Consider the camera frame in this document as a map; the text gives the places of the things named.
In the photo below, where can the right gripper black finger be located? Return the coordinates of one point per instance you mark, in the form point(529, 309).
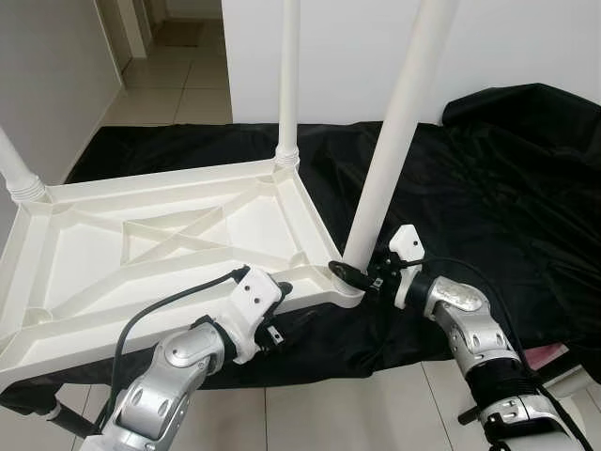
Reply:
point(349, 273)

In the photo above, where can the white plastic table leg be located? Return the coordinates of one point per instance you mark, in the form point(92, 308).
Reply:
point(288, 75)
point(399, 122)
point(19, 174)

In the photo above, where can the white plastic table top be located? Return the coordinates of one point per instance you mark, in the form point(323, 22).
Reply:
point(94, 263)

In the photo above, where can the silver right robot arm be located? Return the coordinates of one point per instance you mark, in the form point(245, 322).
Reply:
point(470, 319)

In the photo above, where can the black cloth table cover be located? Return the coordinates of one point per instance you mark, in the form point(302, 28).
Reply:
point(507, 188)

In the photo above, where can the pink stool seat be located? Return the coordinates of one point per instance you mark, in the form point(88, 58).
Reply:
point(545, 355)

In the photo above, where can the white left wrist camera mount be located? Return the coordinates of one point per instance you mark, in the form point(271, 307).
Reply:
point(252, 296)

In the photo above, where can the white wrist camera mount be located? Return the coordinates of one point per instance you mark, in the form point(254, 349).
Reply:
point(252, 296)
point(407, 246)

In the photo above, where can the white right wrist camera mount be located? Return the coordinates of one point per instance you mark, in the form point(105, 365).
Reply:
point(407, 246)

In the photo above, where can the white door frame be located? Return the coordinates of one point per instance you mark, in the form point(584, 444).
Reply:
point(127, 23)

